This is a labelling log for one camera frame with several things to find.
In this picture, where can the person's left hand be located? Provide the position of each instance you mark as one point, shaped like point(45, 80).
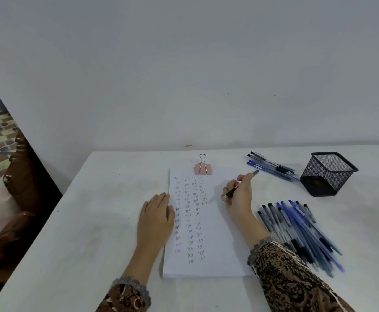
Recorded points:
point(155, 222)

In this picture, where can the person's right hand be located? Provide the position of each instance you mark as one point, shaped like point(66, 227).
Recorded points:
point(239, 201)

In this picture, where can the person's left thumb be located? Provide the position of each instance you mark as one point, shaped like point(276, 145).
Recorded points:
point(171, 213)

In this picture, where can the person's right thumb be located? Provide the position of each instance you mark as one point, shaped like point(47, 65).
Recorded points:
point(245, 182)

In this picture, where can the black ballpoint pen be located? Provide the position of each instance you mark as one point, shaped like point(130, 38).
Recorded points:
point(252, 174)

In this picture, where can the white paper stack with writing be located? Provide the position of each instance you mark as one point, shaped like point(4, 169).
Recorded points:
point(205, 230)

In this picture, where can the person's right forearm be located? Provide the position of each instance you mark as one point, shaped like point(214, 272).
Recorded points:
point(287, 272)

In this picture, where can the person's left forearm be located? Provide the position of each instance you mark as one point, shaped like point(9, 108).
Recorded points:
point(137, 272)

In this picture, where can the small bunch of capped pens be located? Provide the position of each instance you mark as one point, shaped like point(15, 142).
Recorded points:
point(272, 167)

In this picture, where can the pink binder clip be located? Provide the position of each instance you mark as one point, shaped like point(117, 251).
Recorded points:
point(203, 168)

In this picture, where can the large pile of ballpoint pens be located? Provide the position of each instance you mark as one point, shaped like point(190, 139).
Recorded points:
point(303, 230)

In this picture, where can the black mesh pen holder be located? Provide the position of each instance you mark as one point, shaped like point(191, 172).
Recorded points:
point(327, 173)

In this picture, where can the carved brown wooden chair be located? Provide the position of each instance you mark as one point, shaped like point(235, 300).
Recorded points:
point(20, 204)

